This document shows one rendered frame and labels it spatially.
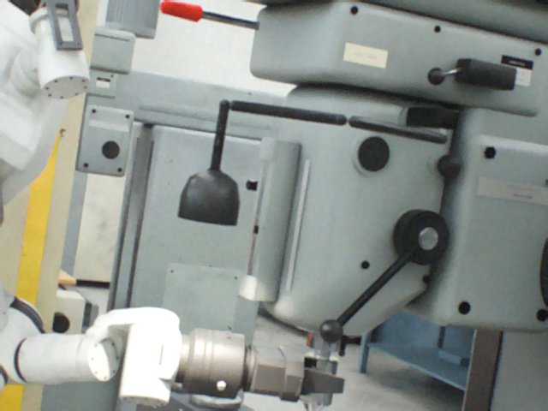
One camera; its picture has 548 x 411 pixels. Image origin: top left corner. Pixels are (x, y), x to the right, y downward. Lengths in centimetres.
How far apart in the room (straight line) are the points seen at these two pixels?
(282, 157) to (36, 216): 176
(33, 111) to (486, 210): 63
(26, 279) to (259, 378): 174
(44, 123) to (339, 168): 43
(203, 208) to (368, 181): 23
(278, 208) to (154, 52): 948
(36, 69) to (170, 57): 942
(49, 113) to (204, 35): 952
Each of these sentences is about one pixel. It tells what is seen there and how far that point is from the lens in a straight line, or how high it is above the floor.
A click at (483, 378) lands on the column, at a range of 175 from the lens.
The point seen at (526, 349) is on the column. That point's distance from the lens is 168.
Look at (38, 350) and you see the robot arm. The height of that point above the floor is 121.
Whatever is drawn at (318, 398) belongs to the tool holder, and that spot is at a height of 122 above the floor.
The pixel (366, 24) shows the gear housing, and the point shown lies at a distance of 129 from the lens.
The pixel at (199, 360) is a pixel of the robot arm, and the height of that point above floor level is 125.
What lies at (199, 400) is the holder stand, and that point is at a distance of 179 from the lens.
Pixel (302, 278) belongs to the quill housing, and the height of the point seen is 138.
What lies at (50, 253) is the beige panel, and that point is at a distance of 307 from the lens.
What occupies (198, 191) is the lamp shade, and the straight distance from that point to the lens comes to 122.
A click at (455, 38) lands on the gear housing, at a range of 135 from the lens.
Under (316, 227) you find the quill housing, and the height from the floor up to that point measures 145.
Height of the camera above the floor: 154
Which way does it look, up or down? 3 degrees down
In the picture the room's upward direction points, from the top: 9 degrees clockwise
